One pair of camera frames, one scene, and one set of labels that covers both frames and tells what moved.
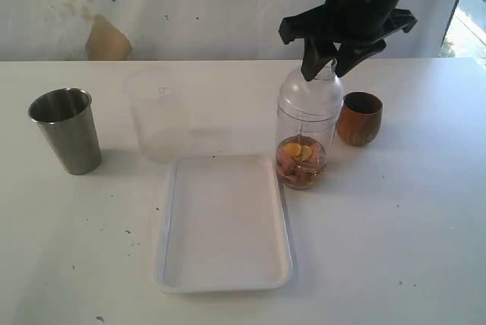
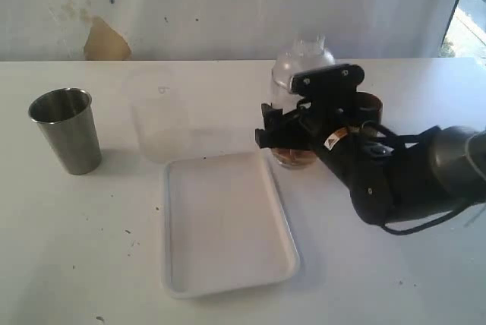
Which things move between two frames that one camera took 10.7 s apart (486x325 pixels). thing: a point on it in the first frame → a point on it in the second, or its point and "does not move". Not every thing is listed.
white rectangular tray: (224, 226) does not move
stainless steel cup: (67, 118) does not move
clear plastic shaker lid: (320, 98) → (307, 53)
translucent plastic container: (160, 108) does not move
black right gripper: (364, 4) → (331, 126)
